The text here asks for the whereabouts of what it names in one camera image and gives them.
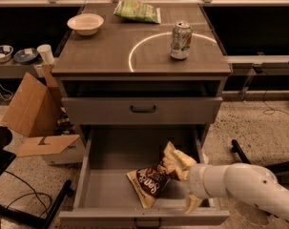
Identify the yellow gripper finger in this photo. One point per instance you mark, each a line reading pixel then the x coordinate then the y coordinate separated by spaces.
pixel 192 202
pixel 183 163

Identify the brown chip bag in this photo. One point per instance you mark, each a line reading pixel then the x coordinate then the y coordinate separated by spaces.
pixel 149 182

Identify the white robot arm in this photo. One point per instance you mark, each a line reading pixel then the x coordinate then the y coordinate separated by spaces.
pixel 251 184

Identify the open middle grey drawer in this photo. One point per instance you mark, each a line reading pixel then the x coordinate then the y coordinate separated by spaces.
pixel 106 199

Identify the grey drawer cabinet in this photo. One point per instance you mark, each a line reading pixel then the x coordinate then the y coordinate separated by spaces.
pixel 129 59

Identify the upper grey drawer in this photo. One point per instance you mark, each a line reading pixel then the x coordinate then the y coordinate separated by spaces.
pixel 141 110

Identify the green chip bag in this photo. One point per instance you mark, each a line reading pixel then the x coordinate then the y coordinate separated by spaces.
pixel 138 11

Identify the white box under cardboard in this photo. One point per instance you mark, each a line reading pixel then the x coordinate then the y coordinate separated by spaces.
pixel 72 154

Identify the soda can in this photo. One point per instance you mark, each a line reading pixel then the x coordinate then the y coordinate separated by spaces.
pixel 181 40

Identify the white bowl on cabinet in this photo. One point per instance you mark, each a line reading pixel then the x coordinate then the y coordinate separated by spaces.
pixel 85 23

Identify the white paper cup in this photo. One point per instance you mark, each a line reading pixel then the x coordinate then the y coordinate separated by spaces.
pixel 45 52

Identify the black chair seat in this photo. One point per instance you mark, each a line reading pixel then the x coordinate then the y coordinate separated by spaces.
pixel 6 157

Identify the blue bowl right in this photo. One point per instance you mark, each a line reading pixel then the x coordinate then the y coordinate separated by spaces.
pixel 26 56

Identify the blue bowl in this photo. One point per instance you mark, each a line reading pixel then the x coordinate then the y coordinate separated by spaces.
pixel 5 53
pixel 26 56

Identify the blue bowl left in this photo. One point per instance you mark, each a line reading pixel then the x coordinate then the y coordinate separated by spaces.
pixel 5 53

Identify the grey shelf rail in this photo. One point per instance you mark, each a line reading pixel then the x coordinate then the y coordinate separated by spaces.
pixel 257 77

